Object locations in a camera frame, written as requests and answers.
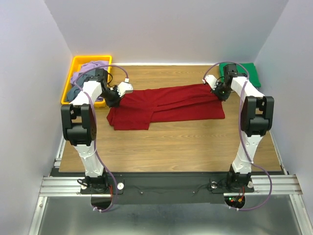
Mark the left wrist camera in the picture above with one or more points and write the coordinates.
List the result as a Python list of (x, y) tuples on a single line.
[(124, 88)]

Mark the yellow plastic bin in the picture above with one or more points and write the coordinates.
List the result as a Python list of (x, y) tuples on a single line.
[(76, 64)]

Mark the grey-blue t shirt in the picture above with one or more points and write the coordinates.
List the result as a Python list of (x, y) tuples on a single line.
[(74, 91)]

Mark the lavender t shirt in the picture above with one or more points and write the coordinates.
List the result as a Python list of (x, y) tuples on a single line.
[(89, 68)]

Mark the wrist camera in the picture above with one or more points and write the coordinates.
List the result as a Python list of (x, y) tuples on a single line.
[(210, 80), (124, 88)]

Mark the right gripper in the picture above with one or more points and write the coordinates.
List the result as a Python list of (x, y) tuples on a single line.
[(223, 97)]

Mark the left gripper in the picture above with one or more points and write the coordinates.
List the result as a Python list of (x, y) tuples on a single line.
[(115, 102)]

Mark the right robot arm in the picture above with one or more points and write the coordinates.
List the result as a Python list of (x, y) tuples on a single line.
[(255, 120)]

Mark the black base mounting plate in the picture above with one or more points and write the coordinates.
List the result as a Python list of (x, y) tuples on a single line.
[(167, 188)]

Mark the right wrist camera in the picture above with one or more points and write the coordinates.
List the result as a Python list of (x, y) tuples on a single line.
[(210, 80)]

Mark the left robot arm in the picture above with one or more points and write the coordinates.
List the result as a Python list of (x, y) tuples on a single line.
[(79, 127)]

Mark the red t shirt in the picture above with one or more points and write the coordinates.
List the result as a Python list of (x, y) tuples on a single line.
[(140, 108)]

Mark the folded green t shirt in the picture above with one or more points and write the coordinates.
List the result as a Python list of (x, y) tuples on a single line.
[(250, 67)]

